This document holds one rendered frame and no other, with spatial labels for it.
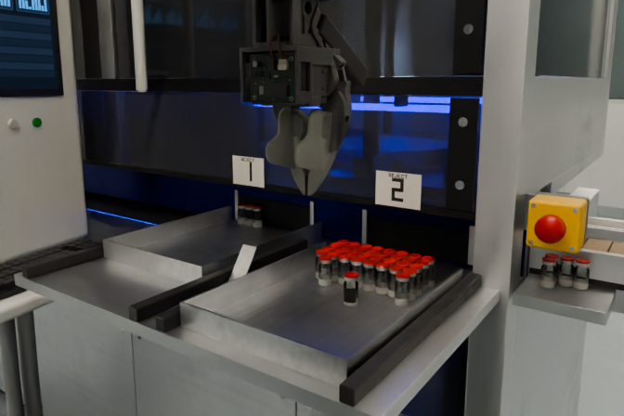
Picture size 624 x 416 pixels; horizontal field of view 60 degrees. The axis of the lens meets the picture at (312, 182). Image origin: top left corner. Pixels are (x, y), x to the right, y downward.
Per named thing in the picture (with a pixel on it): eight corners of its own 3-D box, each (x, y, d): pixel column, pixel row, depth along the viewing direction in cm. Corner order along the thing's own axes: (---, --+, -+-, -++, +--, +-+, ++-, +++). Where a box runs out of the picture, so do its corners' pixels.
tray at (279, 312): (323, 259, 99) (324, 240, 98) (461, 291, 84) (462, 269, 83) (180, 326, 72) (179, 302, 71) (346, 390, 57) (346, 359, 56)
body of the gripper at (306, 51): (238, 109, 53) (235, -20, 51) (291, 106, 60) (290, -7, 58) (301, 111, 48) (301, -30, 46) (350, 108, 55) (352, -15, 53)
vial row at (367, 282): (319, 274, 91) (319, 248, 90) (418, 298, 81) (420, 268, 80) (312, 278, 89) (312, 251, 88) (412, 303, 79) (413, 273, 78)
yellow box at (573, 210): (536, 235, 86) (539, 191, 85) (585, 242, 82) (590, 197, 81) (524, 246, 80) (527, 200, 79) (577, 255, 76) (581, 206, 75)
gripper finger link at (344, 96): (304, 149, 56) (303, 65, 55) (313, 148, 58) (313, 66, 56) (342, 153, 54) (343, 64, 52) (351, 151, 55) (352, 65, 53)
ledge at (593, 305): (533, 279, 95) (534, 267, 95) (617, 294, 88) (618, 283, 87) (512, 305, 84) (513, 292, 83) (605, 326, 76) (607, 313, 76)
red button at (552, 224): (538, 236, 80) (539, 210, 79) (566, 240, 78) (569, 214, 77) (531, 242, 77) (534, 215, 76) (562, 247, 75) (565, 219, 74)
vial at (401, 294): (397, 299, 80) (398, 270, 79) (411, 303, 79) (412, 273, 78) (391, 305, 78) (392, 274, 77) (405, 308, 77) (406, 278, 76)
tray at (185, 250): (230, 219, 127) (230, 205, 127) (321, 238, 113) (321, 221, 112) (103, 257, 100) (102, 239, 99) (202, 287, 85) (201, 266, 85)
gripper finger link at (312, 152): (280, 202, 54) (279, 109, 52) (314, 192, 58) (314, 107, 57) (305, 206, 52) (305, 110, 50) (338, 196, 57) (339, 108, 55)
